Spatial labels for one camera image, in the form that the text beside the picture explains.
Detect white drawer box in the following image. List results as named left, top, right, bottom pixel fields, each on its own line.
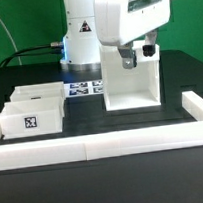
left=0, top=97, right=65, bottom=140
left=10, top=81, right=65, bottom=102

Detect thin white cable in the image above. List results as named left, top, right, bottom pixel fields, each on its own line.
left=0, top=0, right=24, bottom=68

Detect black cables at base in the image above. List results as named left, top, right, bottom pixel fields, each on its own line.
left=0, top=41, right=67, bottom=69

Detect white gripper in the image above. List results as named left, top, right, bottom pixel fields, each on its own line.
left=94, top=0, right=170, bottom=69

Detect white marker tag sheet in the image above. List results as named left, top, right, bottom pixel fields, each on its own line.
left=64, top=79, right=104, bottom=98

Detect white drawer cabinet frame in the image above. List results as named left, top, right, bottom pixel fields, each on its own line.
left=100, top=40, right=161, bottom=111

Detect white front drawer box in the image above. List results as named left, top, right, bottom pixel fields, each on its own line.
left=0, top=97, right=65, bottom=140

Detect white rear drawer box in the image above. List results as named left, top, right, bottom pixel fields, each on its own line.
left=10, top=81, right=65, bottom=102

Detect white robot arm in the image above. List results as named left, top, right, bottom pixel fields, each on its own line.
left=60, top=0, right=170, bottom=71

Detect white U-shaped boundary frame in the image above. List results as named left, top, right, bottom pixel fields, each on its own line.
left=0, top=91, right=203, bottom=171

